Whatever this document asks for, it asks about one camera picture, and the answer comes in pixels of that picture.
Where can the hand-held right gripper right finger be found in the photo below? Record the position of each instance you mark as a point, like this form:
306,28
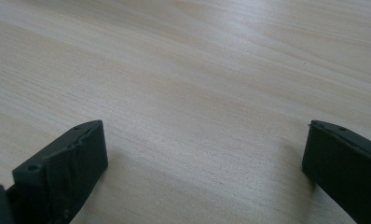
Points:
345,168

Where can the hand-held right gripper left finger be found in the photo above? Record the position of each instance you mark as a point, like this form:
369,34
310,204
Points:
65,168

